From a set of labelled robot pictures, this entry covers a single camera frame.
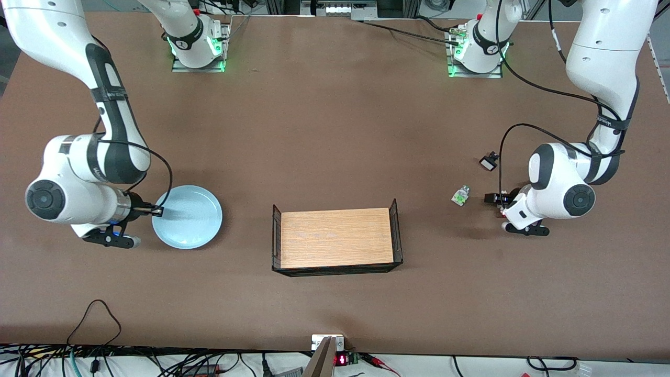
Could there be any light blue plate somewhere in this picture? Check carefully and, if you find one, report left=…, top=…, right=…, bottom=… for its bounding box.
left=152, top=185, right=223, bottom=249

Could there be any red test probe clip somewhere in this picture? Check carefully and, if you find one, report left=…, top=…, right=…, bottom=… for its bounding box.
left=361, top=353, right=401, bottom=377

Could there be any white power strip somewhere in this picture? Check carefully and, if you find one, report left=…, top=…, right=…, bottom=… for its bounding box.
left=301, top=0, right=377, bottom=16

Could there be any thin black looped cable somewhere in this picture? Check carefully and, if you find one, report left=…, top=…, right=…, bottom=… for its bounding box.
left=66, top=299, right=122, bottom=350

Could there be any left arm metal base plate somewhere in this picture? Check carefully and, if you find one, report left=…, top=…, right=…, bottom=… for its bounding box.
left=446, top=25, right=503, bottom=79

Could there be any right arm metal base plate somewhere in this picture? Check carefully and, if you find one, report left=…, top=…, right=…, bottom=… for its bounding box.
left=172, top=21, right=227, bottom=73

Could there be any black coiled cable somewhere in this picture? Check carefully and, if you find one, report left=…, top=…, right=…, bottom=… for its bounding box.
left=526, top=356, right=579, bottom=372

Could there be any wooden tray with wire sides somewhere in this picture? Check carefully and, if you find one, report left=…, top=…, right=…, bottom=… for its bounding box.
left=271, top=198, right=404, bottom=277

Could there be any aluminium edge rail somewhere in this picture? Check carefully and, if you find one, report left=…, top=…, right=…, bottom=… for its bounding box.
left=648, top=34, right=670, bottom=103

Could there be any black cable to arm base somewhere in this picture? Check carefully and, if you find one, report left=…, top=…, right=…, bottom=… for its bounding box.
left=358, top=15, right=464, bottom=47

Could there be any silver camera mount bracket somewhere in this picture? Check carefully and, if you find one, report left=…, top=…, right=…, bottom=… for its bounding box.
left=311, top=334, right=345, bottom=351

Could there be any grey camera mount bar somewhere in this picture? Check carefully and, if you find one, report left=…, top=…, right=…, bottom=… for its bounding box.
left=303, top=337, right=337, bottom=377

